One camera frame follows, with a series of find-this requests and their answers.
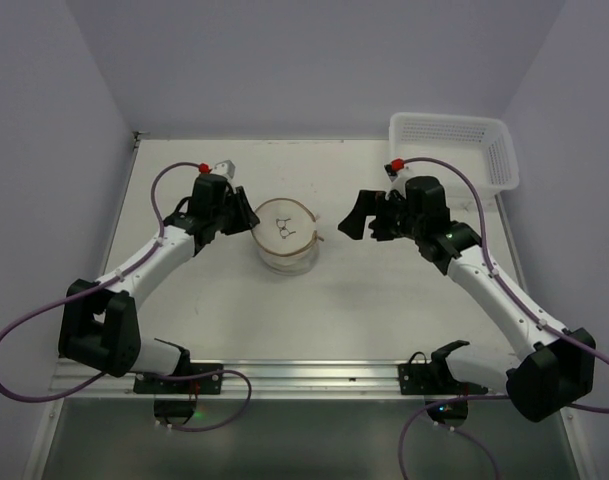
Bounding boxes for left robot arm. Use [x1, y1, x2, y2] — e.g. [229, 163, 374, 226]
[58, 173, 259, 377]

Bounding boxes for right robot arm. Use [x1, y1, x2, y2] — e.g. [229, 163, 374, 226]
[338, 176, 595, 422]

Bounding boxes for white plastic basket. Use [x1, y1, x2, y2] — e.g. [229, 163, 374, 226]
[389, 112, 520, 199]

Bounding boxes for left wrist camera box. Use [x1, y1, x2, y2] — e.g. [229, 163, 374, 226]
[211, 160, 236, 183]

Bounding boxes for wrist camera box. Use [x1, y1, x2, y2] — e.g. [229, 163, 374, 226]
[211, 160, 236, 183]
[384, 158, 416, 196]

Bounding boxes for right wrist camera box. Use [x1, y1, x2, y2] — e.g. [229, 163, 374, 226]
[384, 158, 416, 196]

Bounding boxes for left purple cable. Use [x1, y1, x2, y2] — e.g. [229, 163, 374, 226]
[0, 160, 253, 433]

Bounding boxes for aluminium rail frame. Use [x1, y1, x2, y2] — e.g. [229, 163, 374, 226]
[21, 130, 583, 480]

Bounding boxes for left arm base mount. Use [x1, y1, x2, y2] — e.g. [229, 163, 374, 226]
[133, 363, 223, 425]

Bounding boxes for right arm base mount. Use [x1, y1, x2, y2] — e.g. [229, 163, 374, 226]
[397, 352, 488, 427]

